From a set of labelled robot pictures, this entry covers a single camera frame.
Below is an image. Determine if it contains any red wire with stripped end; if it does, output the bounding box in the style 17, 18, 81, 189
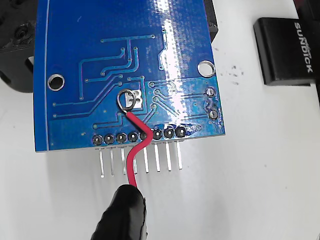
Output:
116, 89, 154, 189

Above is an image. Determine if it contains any blue printed circuit board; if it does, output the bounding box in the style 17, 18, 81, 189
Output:
33, 0, 228, 179

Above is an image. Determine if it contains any black block with white lettering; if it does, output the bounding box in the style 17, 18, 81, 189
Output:
252, 16, 319, 87

